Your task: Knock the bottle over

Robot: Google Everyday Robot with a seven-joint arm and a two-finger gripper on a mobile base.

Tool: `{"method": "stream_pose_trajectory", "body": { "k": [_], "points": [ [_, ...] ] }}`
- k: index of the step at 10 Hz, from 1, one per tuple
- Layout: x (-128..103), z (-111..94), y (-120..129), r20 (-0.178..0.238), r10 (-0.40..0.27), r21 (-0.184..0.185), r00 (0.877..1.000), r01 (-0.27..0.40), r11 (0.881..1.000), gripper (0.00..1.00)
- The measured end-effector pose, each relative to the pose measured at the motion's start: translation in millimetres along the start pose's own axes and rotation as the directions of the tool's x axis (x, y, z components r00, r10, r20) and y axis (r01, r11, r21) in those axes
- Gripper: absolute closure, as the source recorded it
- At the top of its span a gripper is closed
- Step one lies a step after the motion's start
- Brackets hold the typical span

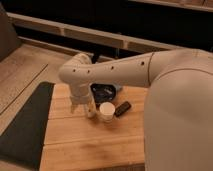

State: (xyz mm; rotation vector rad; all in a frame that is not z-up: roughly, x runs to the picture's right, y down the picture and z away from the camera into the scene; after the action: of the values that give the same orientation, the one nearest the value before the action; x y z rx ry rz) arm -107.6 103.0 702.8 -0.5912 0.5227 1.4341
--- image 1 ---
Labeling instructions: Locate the dark floor mat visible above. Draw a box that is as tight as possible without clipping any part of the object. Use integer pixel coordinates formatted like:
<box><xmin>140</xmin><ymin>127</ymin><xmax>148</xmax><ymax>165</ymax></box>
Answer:
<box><xmin>0</xmin><ymin>82</ymin><xmax>54</xmax><ymax>170</ymax></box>

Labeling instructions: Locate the dark round bowl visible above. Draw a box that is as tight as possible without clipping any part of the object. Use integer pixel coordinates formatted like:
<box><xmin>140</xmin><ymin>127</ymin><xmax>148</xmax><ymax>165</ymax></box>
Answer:
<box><xmin>91</xmin><ymin>84</ymin><xmax>122</xmax><ymax>103</ymax></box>

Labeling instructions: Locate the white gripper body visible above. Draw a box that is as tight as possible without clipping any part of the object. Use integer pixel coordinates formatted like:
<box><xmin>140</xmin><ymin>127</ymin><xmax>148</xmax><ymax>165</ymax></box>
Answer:
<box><xmin>70</xmin><ymin>94</ymin><xmax>92</xmax><ymax>106</ymax></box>

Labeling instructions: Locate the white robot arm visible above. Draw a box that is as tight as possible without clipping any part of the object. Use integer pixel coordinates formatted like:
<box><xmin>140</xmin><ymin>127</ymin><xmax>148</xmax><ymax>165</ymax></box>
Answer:
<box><xmin>59</xmin><ymin>49</ymin><xmax>213</xmax><ymax>171</ymax></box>

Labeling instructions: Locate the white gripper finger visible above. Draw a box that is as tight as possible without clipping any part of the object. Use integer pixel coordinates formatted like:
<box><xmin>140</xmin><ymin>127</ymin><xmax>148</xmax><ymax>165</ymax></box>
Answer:
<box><xmin>70</xmin><ymin>106</ymin><xmax>75</xmax><ymax>113</ymax></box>
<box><xmin>84</xmin><ymin>103</ymin><xmax>96</xmax><ymax>118</ymax></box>

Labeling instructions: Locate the wooden shelf rail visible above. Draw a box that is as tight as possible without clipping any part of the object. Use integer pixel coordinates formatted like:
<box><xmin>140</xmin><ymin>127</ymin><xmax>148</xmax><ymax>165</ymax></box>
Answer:
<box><xmin>7</xmin><ymin>12</ymin><xmax>181</xmax><ymax>53</ymax></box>

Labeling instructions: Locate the small black rectangular object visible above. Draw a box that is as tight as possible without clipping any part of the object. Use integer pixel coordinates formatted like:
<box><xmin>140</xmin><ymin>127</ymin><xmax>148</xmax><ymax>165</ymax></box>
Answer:
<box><xmin>115</xmin><ymin>101</ymin><xmax>131</xmax><ymax>117</ymax></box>

